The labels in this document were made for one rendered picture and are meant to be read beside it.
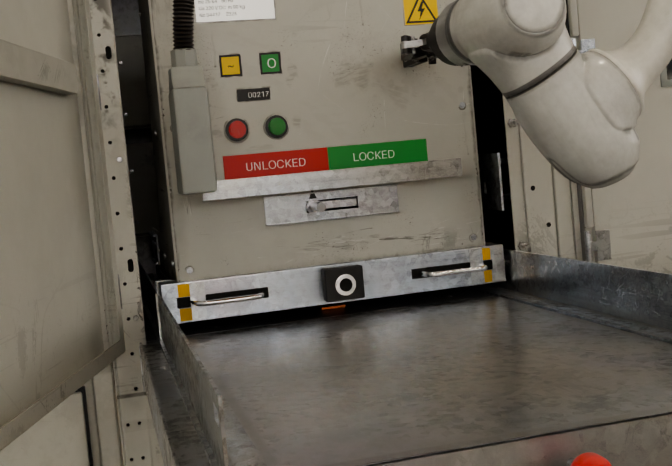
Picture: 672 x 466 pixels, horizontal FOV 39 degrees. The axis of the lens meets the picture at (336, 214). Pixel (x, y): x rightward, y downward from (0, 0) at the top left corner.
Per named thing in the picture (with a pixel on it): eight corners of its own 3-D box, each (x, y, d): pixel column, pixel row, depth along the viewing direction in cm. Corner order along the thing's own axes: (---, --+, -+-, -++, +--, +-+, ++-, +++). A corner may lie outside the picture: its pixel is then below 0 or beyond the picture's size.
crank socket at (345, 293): (366, 298, 143) (363, 265, 143) (328, 303, 142) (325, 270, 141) (361, 296, 146) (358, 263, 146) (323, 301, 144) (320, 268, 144)
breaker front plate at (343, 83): (487, 255, 151) (461, -49, 149) (180, 292, 139) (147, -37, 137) (484, 254, 152) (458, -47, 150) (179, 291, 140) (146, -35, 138)
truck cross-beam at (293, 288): (506, 281, 152) (503, 244, 151) (164, 325, 139) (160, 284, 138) (493, 278, 157) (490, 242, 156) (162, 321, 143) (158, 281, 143)
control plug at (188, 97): (218, 191, 130) (205, 63, 129) (182, 195, 129) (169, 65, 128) (211, 191, 138) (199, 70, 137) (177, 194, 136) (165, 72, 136)
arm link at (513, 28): (426, 17, 117) (486, 103, 120) (475, -8, 102) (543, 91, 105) (490, -33, 119) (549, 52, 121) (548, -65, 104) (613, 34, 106)
